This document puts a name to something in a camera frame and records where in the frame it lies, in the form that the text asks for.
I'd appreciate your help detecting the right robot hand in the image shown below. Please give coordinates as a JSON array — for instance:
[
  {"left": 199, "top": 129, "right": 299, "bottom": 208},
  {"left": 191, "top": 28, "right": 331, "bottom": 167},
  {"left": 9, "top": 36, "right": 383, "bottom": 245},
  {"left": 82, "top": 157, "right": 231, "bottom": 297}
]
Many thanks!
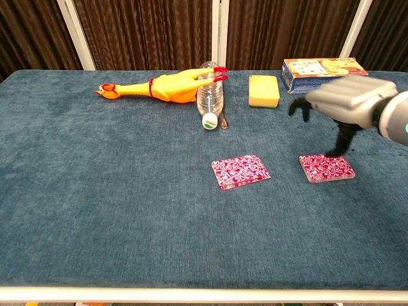
[{"left": 288, "top": 75, "right": 399, "bottom": 157}]

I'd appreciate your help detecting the orange cookie box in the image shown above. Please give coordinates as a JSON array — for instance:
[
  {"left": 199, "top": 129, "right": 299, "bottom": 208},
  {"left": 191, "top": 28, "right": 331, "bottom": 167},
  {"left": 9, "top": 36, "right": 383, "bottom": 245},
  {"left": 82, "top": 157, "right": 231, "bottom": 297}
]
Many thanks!
[{"left": 280, "top": 57, "right": 369, "bottom": 95}]

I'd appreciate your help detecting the brown pleated curtain panel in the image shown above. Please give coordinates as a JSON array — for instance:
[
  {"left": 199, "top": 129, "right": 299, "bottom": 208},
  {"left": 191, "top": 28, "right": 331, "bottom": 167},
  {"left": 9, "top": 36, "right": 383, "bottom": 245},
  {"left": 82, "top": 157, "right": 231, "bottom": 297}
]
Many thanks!
[
  {"left": 0, "top": 0, "right": 84, "bottom": 82},
  {"left": 350, "top": 0, "right": 408, "bottom": 73},
  {"left": 73, "top": 0, "right": 214, "bottom": 71},
  {"left": 226, "top": 0, "right": 364, "bottom": 71}
]

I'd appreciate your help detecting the yellow sponge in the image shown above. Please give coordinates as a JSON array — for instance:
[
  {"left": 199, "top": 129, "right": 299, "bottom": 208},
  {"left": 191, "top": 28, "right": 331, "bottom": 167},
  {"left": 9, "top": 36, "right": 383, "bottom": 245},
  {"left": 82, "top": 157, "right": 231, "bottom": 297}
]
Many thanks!
[{"left": 248, "top": 75, "right": 281, "bottom": 108}]

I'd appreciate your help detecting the clear plastic bottle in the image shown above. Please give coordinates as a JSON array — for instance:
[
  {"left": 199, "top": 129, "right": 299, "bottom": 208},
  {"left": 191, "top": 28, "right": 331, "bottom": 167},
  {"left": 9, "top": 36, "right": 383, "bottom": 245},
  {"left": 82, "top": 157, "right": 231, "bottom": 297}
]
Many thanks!
[{"left": 196, "top": 61, "right": 224, "bottom": 131}]

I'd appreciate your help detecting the yellow rubber chicken toy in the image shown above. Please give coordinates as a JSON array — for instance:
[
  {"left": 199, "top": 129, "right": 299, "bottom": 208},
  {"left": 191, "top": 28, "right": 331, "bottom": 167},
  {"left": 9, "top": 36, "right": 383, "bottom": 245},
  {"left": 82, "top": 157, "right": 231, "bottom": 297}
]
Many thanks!
[{"left": 94, "top": 66, "right": 230, "bottom": 103}]

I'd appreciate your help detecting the blue fabric table cover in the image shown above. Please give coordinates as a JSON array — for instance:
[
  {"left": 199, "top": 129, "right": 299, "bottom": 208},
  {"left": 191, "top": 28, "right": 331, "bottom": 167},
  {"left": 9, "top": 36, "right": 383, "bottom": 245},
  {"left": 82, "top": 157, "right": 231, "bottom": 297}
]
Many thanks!
[{"left": 0, "top": 69, "right": 408, "bottom": 291}]

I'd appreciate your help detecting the white aluminium partition post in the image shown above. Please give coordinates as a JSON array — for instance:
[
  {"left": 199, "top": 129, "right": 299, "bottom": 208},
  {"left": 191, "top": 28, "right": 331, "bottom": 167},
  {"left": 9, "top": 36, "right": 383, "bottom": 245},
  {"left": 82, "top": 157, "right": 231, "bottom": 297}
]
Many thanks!
[
  {"left": 339, "top": 0, "right": 374, "bottom": 60},
  {"left": 57, "top": 0, "right": 96, "bottom": 71},
  {"left": 212, "top": 0, "right": 230, "bottom": 71}
]

